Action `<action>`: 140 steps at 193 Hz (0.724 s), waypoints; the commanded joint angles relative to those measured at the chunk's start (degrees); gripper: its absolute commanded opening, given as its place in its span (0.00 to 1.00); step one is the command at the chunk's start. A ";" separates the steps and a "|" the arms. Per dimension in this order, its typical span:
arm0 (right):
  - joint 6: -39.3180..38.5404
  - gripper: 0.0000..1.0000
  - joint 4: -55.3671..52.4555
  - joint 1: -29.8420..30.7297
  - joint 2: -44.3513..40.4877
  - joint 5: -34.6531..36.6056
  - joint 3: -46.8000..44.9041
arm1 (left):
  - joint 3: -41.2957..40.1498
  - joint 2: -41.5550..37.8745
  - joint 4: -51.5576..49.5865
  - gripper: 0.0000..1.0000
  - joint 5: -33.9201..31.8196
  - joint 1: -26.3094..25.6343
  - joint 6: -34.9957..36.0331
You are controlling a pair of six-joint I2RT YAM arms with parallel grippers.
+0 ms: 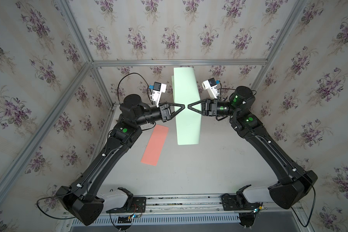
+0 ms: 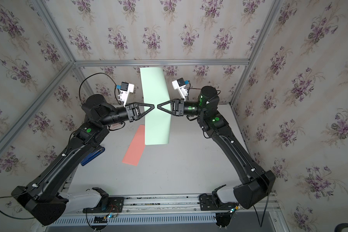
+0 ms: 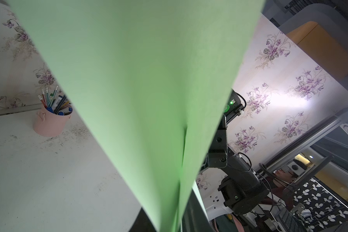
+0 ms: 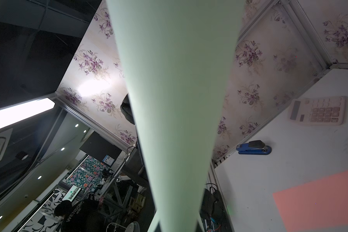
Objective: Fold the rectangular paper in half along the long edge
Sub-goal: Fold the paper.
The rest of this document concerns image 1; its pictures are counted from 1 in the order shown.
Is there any aluminium mounting rail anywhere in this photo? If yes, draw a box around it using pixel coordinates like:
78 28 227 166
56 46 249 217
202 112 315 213
61 192 303 217

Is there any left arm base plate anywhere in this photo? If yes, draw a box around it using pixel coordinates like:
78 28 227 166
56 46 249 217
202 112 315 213
106 197 147 214

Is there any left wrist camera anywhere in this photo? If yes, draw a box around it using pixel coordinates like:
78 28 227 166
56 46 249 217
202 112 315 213
149 82 167 107

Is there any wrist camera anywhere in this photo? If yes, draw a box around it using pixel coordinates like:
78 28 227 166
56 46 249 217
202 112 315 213
202 78 220 99
149 82 167 107

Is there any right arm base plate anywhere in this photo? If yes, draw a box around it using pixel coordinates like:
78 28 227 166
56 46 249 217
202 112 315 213
221 194 263 211

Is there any pink paper sheet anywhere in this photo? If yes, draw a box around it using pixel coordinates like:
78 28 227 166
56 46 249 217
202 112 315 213
141 125 169 166

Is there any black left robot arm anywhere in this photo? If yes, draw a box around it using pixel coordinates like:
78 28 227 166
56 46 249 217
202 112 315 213
55 94 185 226

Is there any green paper sheet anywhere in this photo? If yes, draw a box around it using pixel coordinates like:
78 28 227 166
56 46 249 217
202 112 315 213
172 67 202 146

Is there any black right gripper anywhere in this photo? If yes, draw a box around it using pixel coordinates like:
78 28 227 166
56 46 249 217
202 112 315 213
189 100 242 120

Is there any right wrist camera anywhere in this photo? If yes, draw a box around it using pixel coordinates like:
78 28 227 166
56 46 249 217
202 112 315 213
202 78 220 99

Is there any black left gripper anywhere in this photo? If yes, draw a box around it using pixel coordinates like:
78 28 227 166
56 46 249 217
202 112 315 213
132 101 183 127

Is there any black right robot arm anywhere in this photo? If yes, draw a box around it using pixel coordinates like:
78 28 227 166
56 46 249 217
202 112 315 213
188 86 318 209

